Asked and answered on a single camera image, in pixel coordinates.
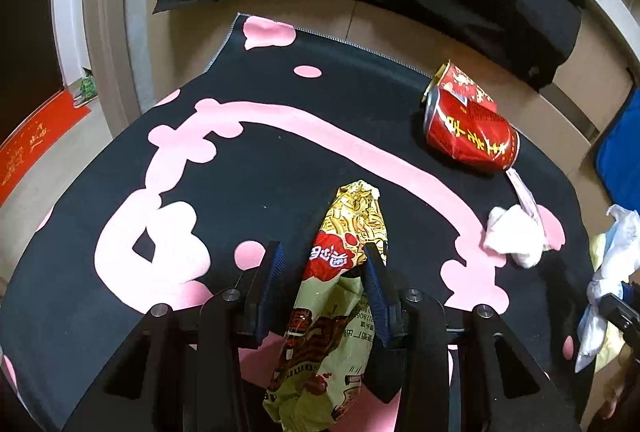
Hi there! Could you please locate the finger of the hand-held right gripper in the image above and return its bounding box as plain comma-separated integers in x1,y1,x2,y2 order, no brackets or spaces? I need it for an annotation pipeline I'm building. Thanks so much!
598,293,640,332

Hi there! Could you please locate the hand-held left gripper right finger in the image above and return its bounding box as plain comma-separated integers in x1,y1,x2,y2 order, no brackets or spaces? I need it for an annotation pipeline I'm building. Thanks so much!
362,242,583,432

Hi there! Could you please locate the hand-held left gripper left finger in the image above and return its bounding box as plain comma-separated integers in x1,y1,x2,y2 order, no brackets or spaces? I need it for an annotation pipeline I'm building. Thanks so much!
62,239,286,432

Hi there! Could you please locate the white plastic bag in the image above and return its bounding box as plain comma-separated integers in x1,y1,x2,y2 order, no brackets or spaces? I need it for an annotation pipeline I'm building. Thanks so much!
574,204,640,374

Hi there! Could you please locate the gold patterned snack wrapper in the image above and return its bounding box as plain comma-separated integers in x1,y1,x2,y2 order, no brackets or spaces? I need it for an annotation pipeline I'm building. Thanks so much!
262,179,391,431

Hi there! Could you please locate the black pink-print tablecloth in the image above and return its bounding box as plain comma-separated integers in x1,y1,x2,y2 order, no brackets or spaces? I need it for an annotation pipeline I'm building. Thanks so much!
0,12,589,432

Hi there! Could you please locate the white crumpled tissue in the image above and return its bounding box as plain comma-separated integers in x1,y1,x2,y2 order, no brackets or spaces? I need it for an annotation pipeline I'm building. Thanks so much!
482,205,546,269

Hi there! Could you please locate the lilac packet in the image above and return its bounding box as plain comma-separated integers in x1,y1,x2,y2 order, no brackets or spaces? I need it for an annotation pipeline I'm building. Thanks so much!
505,167,541,221

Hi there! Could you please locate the blue towel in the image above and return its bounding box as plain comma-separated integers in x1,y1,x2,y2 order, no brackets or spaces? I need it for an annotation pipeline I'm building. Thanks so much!
593,85,640,209

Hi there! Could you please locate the red crushed can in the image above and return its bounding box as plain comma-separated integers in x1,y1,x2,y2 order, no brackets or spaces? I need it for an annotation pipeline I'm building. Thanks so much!
423,85,521,173

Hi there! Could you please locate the red gold-edged packet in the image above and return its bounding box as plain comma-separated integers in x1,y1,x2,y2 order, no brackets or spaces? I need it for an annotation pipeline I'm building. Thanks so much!
432,59,499,114

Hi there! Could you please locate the green floor item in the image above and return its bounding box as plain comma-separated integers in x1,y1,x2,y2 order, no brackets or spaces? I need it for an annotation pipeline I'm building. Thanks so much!
79,69,97,102

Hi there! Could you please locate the red doormat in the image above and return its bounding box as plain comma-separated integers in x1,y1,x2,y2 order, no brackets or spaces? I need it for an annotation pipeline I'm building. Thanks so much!
0,91,93,209

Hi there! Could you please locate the black door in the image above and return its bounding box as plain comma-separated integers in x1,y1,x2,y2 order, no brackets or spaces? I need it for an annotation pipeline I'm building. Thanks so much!
0,0,67,144

